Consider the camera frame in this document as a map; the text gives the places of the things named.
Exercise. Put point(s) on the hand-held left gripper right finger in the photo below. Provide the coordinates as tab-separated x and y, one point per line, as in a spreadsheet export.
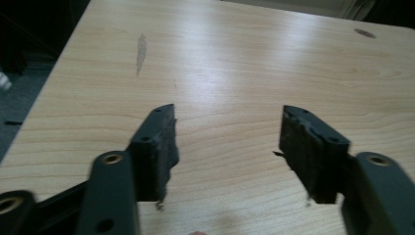
313	153

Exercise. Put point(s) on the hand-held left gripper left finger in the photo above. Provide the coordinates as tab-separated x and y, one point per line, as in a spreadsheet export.
153	153

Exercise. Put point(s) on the small black floor object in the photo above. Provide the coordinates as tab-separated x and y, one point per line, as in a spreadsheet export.
13	123

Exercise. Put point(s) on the white object on floor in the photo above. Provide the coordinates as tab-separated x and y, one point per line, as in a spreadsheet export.
4	81

